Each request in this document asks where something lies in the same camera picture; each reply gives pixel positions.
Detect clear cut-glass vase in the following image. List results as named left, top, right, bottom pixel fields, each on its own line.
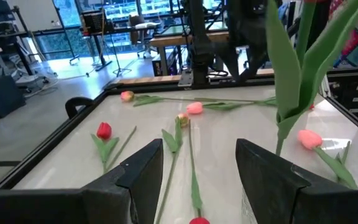
left=241, top=186, right=258, bottom=224

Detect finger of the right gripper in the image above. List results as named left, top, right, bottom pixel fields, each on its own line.
left=246, top=49, right=265, bottom=78
left=225, top=46, right=242, bottom=83

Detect black computer tower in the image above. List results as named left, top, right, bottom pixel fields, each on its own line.
left=0, top=74, right=27, bottom=121

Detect wooden workbench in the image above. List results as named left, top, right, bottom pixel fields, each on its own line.
left=149, top=30, right=229, bottom=77

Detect black aluminium table frame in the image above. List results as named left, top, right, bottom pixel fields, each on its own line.
left=0, top=67, right=358, bottom=190

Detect black drawer cabinet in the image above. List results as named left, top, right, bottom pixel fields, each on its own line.
left=327, top=67, right=358, bottom=133

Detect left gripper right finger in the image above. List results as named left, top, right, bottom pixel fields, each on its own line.
left=235, top=138, right=358, bottom=224

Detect black perforated panel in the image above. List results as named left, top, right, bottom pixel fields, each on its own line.
left=81, top=9, right=115, bottom=34

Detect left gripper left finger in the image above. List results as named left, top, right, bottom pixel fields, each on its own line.
left=0, top=138, right=164, bottom=224

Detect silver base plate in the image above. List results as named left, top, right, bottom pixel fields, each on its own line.
left=178, top=70, right=195, bottom=88

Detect colourful patterned cloth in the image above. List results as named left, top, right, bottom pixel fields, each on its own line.
left=328, top=0, right=358, bottom=68

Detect pink artificial tulip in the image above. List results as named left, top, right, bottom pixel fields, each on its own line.
left=155, top=112, right=191, bottom=224
left=105, top=125, right=138, bottom=172
left=119, top=90, right=279, bottom=108
left=296, top=129, right=358, bottom=190
left=186, top=96, right=279, bottom=115

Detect black arched bracket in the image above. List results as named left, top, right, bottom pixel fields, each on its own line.
left=65, top=96, right=95, bottom=119

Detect brown office chair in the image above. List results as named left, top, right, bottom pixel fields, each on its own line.
left=128, top=14, right=162, bottom=60

